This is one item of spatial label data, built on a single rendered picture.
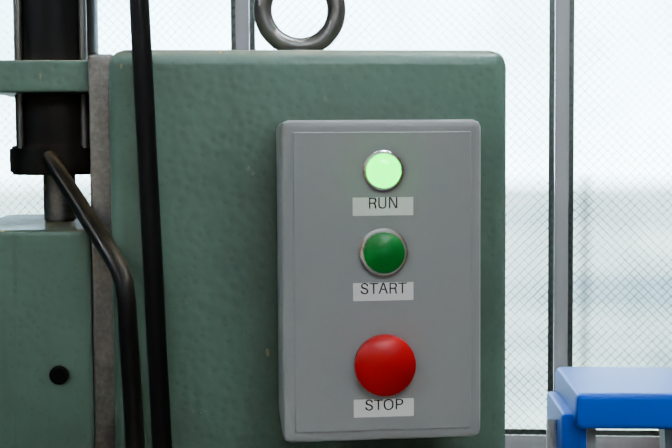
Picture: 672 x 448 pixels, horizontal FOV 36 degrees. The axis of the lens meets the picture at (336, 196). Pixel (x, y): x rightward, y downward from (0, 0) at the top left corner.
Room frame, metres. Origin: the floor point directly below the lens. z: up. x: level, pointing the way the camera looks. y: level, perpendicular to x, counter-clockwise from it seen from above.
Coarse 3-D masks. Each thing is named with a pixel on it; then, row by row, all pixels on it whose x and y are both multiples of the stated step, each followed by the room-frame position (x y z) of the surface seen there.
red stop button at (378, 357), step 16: (384, 336) 0.49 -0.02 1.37; (368, 352) 0.49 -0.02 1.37; (384, 352) 0.49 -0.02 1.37; (400, 352) 0.49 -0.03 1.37; (368, 368) 0.49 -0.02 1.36; (384, 368) 0.49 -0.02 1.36; (400, 368) 0.49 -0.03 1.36; (368, 384) 0.49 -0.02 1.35; (384, 384) 0.49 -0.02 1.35; (400, 384) 0.49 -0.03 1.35
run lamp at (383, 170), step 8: (376, 152) 0.50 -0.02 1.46; (384, 152) 0.50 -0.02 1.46; (368, 160) 0.50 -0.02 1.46; (376, 160) 0.49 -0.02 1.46; (384, 160) 0.49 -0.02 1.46; (392, 160) 0.49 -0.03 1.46; (400, 160) 0.50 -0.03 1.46; (368, 168) 0.49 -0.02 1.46; (376, 168) 0.49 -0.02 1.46; (384, 168) 0.49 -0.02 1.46; (392, 168) 0.49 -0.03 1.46; (400, 168) 0.50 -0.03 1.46; (368, 176) 0.49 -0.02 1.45; (376, 176) 0.49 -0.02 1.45; (384, 176) 0.49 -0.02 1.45; (392, 176) 0.49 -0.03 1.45; (400, 176) 0.50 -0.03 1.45; (368, 184) 0.50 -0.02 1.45; (376, 184) 0.49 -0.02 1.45; (384, 184) 0.49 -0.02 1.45; (392, 184) 0.49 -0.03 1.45
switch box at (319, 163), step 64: (320, 128) 0.50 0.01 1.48; (384, 128) 0.50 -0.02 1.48; (448, 128) 0.50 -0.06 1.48; (320, 192) 0.50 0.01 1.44; (384, 192) 0.50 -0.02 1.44; (448, 192) 0.50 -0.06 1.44; (320, 256) 0.50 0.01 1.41; (448, 256) 0.50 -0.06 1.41; (320, 320) 0.50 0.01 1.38; (384, 320) 0.50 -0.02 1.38; (448, 320) 0.50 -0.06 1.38; (320, 384) 0.50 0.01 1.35; (448, 384) 0.50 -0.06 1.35
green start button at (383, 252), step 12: (384, 228) 0.50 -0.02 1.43; (372, 240) 0.49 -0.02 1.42; (384, 240) 0.49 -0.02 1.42; (396, 240) 0.49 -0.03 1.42; (360, 252) 0.50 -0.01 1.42; (372, 252) 0.49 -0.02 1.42; (384, 252) 0.49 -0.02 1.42; (396, 252) 0.49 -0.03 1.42; (372, 264) 0.49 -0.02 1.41; (384, 264) 0.49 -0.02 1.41; (396, 264) 0.49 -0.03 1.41; (384, 276) 0.50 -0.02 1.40
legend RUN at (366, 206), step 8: (360, 200) 0.50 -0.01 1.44; (368, 200) 0.50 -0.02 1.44; (376, 200) 0.50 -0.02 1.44; (384, 200) 0.50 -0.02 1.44; (392, 200) 0.50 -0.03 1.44; (400, 200) 0.50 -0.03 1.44; (408, 200) 0.50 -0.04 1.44; (360, 208) 0.50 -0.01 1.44; (368, 208) 0.50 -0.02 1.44; (376, 208) 0.50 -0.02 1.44; (384, 208) 0.50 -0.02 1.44; (392, 208) 0.50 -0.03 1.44; (400, 208) 0.50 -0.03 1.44; (408, 208) 0.50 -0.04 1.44
